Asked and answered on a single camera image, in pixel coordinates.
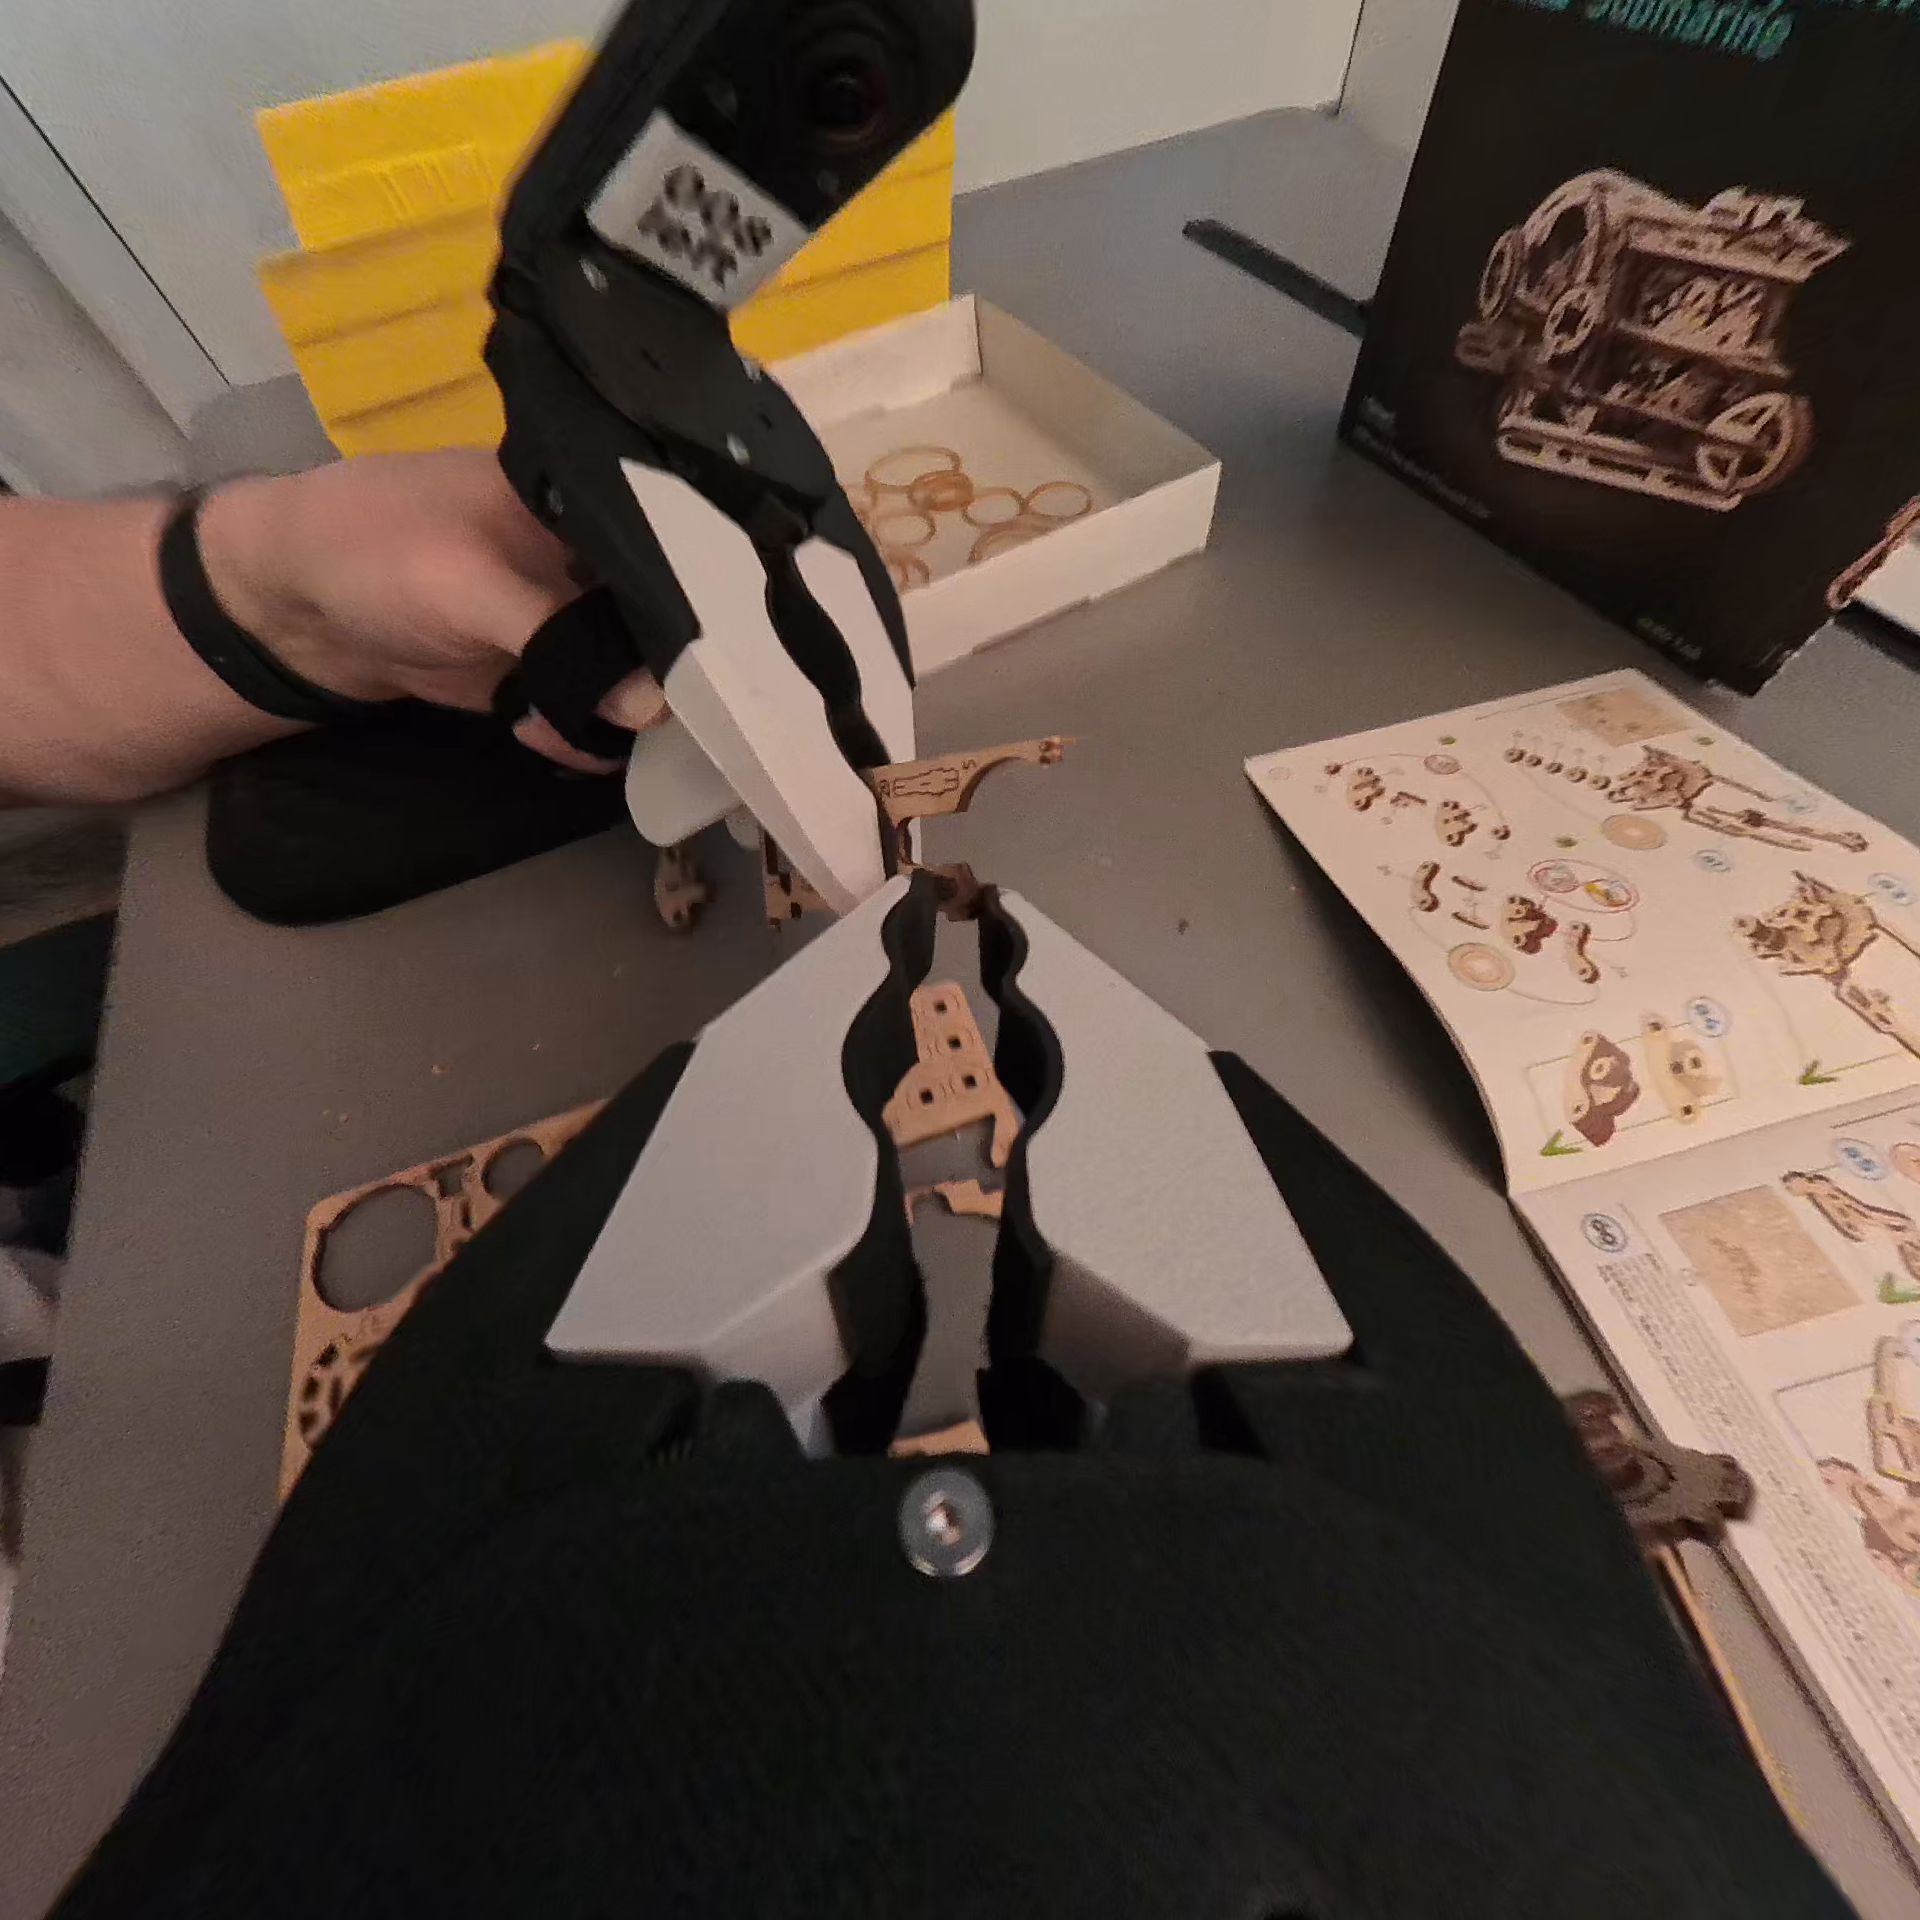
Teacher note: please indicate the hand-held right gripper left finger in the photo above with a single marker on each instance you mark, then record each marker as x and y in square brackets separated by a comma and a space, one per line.
[720, 1201]

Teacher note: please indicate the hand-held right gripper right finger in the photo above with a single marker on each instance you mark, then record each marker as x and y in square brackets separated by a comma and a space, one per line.
[1184, 1201]

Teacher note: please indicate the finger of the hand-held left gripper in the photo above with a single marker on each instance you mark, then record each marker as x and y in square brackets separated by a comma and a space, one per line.
[878, 645]
[734, 674]

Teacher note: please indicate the small plywood parts fret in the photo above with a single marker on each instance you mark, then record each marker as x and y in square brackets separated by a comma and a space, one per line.
[930, 782]

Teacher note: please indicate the large plywood parts sheet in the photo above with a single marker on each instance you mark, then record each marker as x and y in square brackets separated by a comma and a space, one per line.
[921, 1119]

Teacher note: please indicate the small wooden model part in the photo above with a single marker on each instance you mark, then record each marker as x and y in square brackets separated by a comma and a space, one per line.
[954, 887]

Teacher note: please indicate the illustrated instruction booklet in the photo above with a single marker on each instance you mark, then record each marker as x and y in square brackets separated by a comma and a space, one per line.
[1651, 1275]

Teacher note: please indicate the partly built wooden model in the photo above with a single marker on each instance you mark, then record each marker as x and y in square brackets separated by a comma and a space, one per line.
[1664, 1477]

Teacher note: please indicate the black model kit box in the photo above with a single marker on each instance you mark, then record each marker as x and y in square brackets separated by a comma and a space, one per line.
[1440, 451]

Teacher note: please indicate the person's left hand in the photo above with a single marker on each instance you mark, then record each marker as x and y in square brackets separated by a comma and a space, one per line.
[390, 586]

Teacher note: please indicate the pile of tan rubber bands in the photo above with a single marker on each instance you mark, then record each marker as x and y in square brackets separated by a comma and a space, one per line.
[942, 488]

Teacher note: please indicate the small dark wooden piece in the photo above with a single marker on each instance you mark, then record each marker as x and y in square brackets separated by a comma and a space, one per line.
[681, 887]

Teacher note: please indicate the tall stack of yellow bins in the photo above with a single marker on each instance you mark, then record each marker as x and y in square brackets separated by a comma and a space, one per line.
[390, 299]

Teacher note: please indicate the white cardboard tray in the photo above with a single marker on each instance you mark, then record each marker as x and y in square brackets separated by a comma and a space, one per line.
[1110, 541]

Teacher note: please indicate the black mesh oval pad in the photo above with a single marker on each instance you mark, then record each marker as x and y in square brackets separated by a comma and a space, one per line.
[375, 840]

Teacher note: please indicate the black wristband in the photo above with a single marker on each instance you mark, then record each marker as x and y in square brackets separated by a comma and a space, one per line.
[194, 600]

